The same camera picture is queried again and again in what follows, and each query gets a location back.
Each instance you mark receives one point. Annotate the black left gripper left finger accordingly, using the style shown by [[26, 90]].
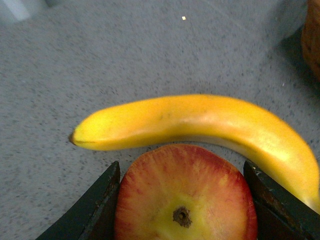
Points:
[[92, 217]]

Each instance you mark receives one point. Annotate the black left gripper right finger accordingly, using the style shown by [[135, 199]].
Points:
[[280, 215]]

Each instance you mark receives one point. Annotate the large red yellow apple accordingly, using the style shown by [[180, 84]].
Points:
[[184, 192]]

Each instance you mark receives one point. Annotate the large yellow banana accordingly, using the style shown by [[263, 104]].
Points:
[[254, 132]]

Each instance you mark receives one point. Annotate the right brown wicker basket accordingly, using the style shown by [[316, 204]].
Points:
[[310, 37]]

